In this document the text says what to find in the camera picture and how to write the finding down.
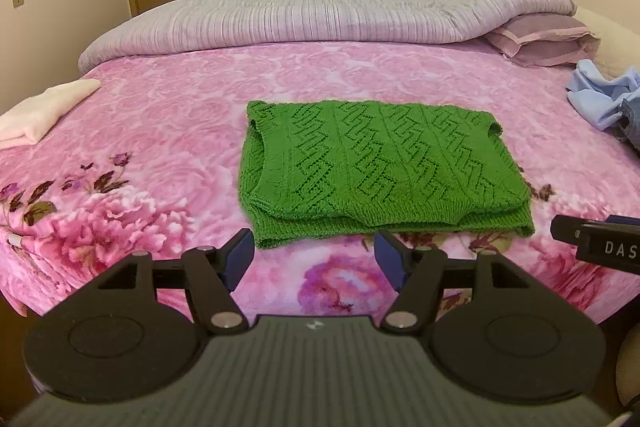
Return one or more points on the folded white cloth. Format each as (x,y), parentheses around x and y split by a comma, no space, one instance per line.
(29,121)

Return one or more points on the mauve pillow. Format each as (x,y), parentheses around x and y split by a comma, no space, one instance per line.
(544,39)

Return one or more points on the blue denim garment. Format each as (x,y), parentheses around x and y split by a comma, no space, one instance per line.
(627,128)

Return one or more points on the grey striped quilt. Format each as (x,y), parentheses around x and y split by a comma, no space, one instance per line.
(197,25)

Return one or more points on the light blue shirt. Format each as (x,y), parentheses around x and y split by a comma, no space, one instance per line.
(598,100)

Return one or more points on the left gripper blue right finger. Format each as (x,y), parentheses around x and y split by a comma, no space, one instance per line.
(416,276)

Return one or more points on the green knitted sweater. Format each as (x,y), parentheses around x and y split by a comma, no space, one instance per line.
(332,168)

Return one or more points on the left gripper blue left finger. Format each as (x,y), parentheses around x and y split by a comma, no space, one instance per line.
(212,274)

